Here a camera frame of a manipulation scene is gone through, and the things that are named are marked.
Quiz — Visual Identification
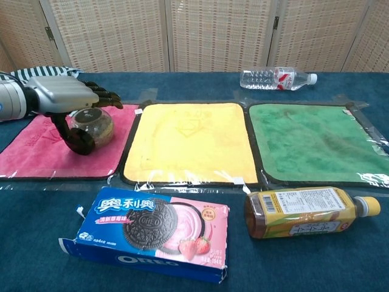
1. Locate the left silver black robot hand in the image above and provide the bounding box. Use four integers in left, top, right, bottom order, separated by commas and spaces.
24, 75, 124, 147

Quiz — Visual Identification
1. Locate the glass jar with black lid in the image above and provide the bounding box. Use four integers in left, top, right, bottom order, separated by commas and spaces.
67, 106, 115, 156

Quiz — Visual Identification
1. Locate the striped shirt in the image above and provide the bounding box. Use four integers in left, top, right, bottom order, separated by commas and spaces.
0, 65, 83, 86

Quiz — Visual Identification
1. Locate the pink microfibre cloth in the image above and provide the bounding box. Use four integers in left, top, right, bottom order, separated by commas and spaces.
0, 103, 140, 181

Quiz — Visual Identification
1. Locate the dark blue table cover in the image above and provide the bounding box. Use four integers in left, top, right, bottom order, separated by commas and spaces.
0, 71, 389, 292

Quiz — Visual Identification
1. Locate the yellow microfibre cloth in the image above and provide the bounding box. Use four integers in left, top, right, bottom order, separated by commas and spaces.
122, 102, 260, 186

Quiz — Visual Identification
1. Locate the Oreo cookie box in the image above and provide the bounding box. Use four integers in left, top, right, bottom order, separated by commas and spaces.
58, 186, 231, 285

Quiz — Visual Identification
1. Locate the woven folding screen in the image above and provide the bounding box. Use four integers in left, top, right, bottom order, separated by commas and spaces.
0, 0, 389, 74

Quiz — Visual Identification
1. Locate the clear plastic water bottle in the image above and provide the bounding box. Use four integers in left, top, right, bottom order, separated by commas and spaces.
239, 66, 318, 91

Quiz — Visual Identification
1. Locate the green microfibre cloth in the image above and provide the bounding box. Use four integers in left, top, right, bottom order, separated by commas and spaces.
247, 102, 389, 188

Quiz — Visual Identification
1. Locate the tea bottle with yellow cap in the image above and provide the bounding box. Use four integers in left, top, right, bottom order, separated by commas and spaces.
244, 186, 382, 240

